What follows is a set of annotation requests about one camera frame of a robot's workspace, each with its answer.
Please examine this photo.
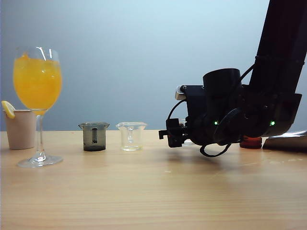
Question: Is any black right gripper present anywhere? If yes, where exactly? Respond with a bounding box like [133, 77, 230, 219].
[158, 85, 240, 148]

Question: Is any clear glass measuring cup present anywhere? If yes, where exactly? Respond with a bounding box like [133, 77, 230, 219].
[116, 121, 148, 152]

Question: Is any dark grey measuring cup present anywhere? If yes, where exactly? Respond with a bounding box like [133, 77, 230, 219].
[78, 122, 110, 152]

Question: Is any amber brown measuring cup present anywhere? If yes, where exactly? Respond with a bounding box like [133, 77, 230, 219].
[239, 135, 262, 150]

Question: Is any wine glass with orange juice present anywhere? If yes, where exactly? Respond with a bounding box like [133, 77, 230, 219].
[13, 46, 64, 168]

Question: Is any beige paper cup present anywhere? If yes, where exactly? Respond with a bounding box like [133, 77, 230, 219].
[2, 109, 37, 150]

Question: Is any silver metallic sheet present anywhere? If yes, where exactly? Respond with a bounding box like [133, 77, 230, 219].
[262, 130, 307, 153]

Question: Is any yellow lemon slice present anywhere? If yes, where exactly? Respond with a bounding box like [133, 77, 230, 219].
[1, 100, 16, 120]

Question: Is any thin black camera cable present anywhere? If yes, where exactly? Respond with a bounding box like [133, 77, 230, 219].
[167, 100, 188, 120]

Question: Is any black looped cable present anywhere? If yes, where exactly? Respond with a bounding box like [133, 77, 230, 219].
[199, 141, 229, 158]

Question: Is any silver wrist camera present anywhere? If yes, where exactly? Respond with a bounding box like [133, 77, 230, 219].
[175, 84, 188, 100]

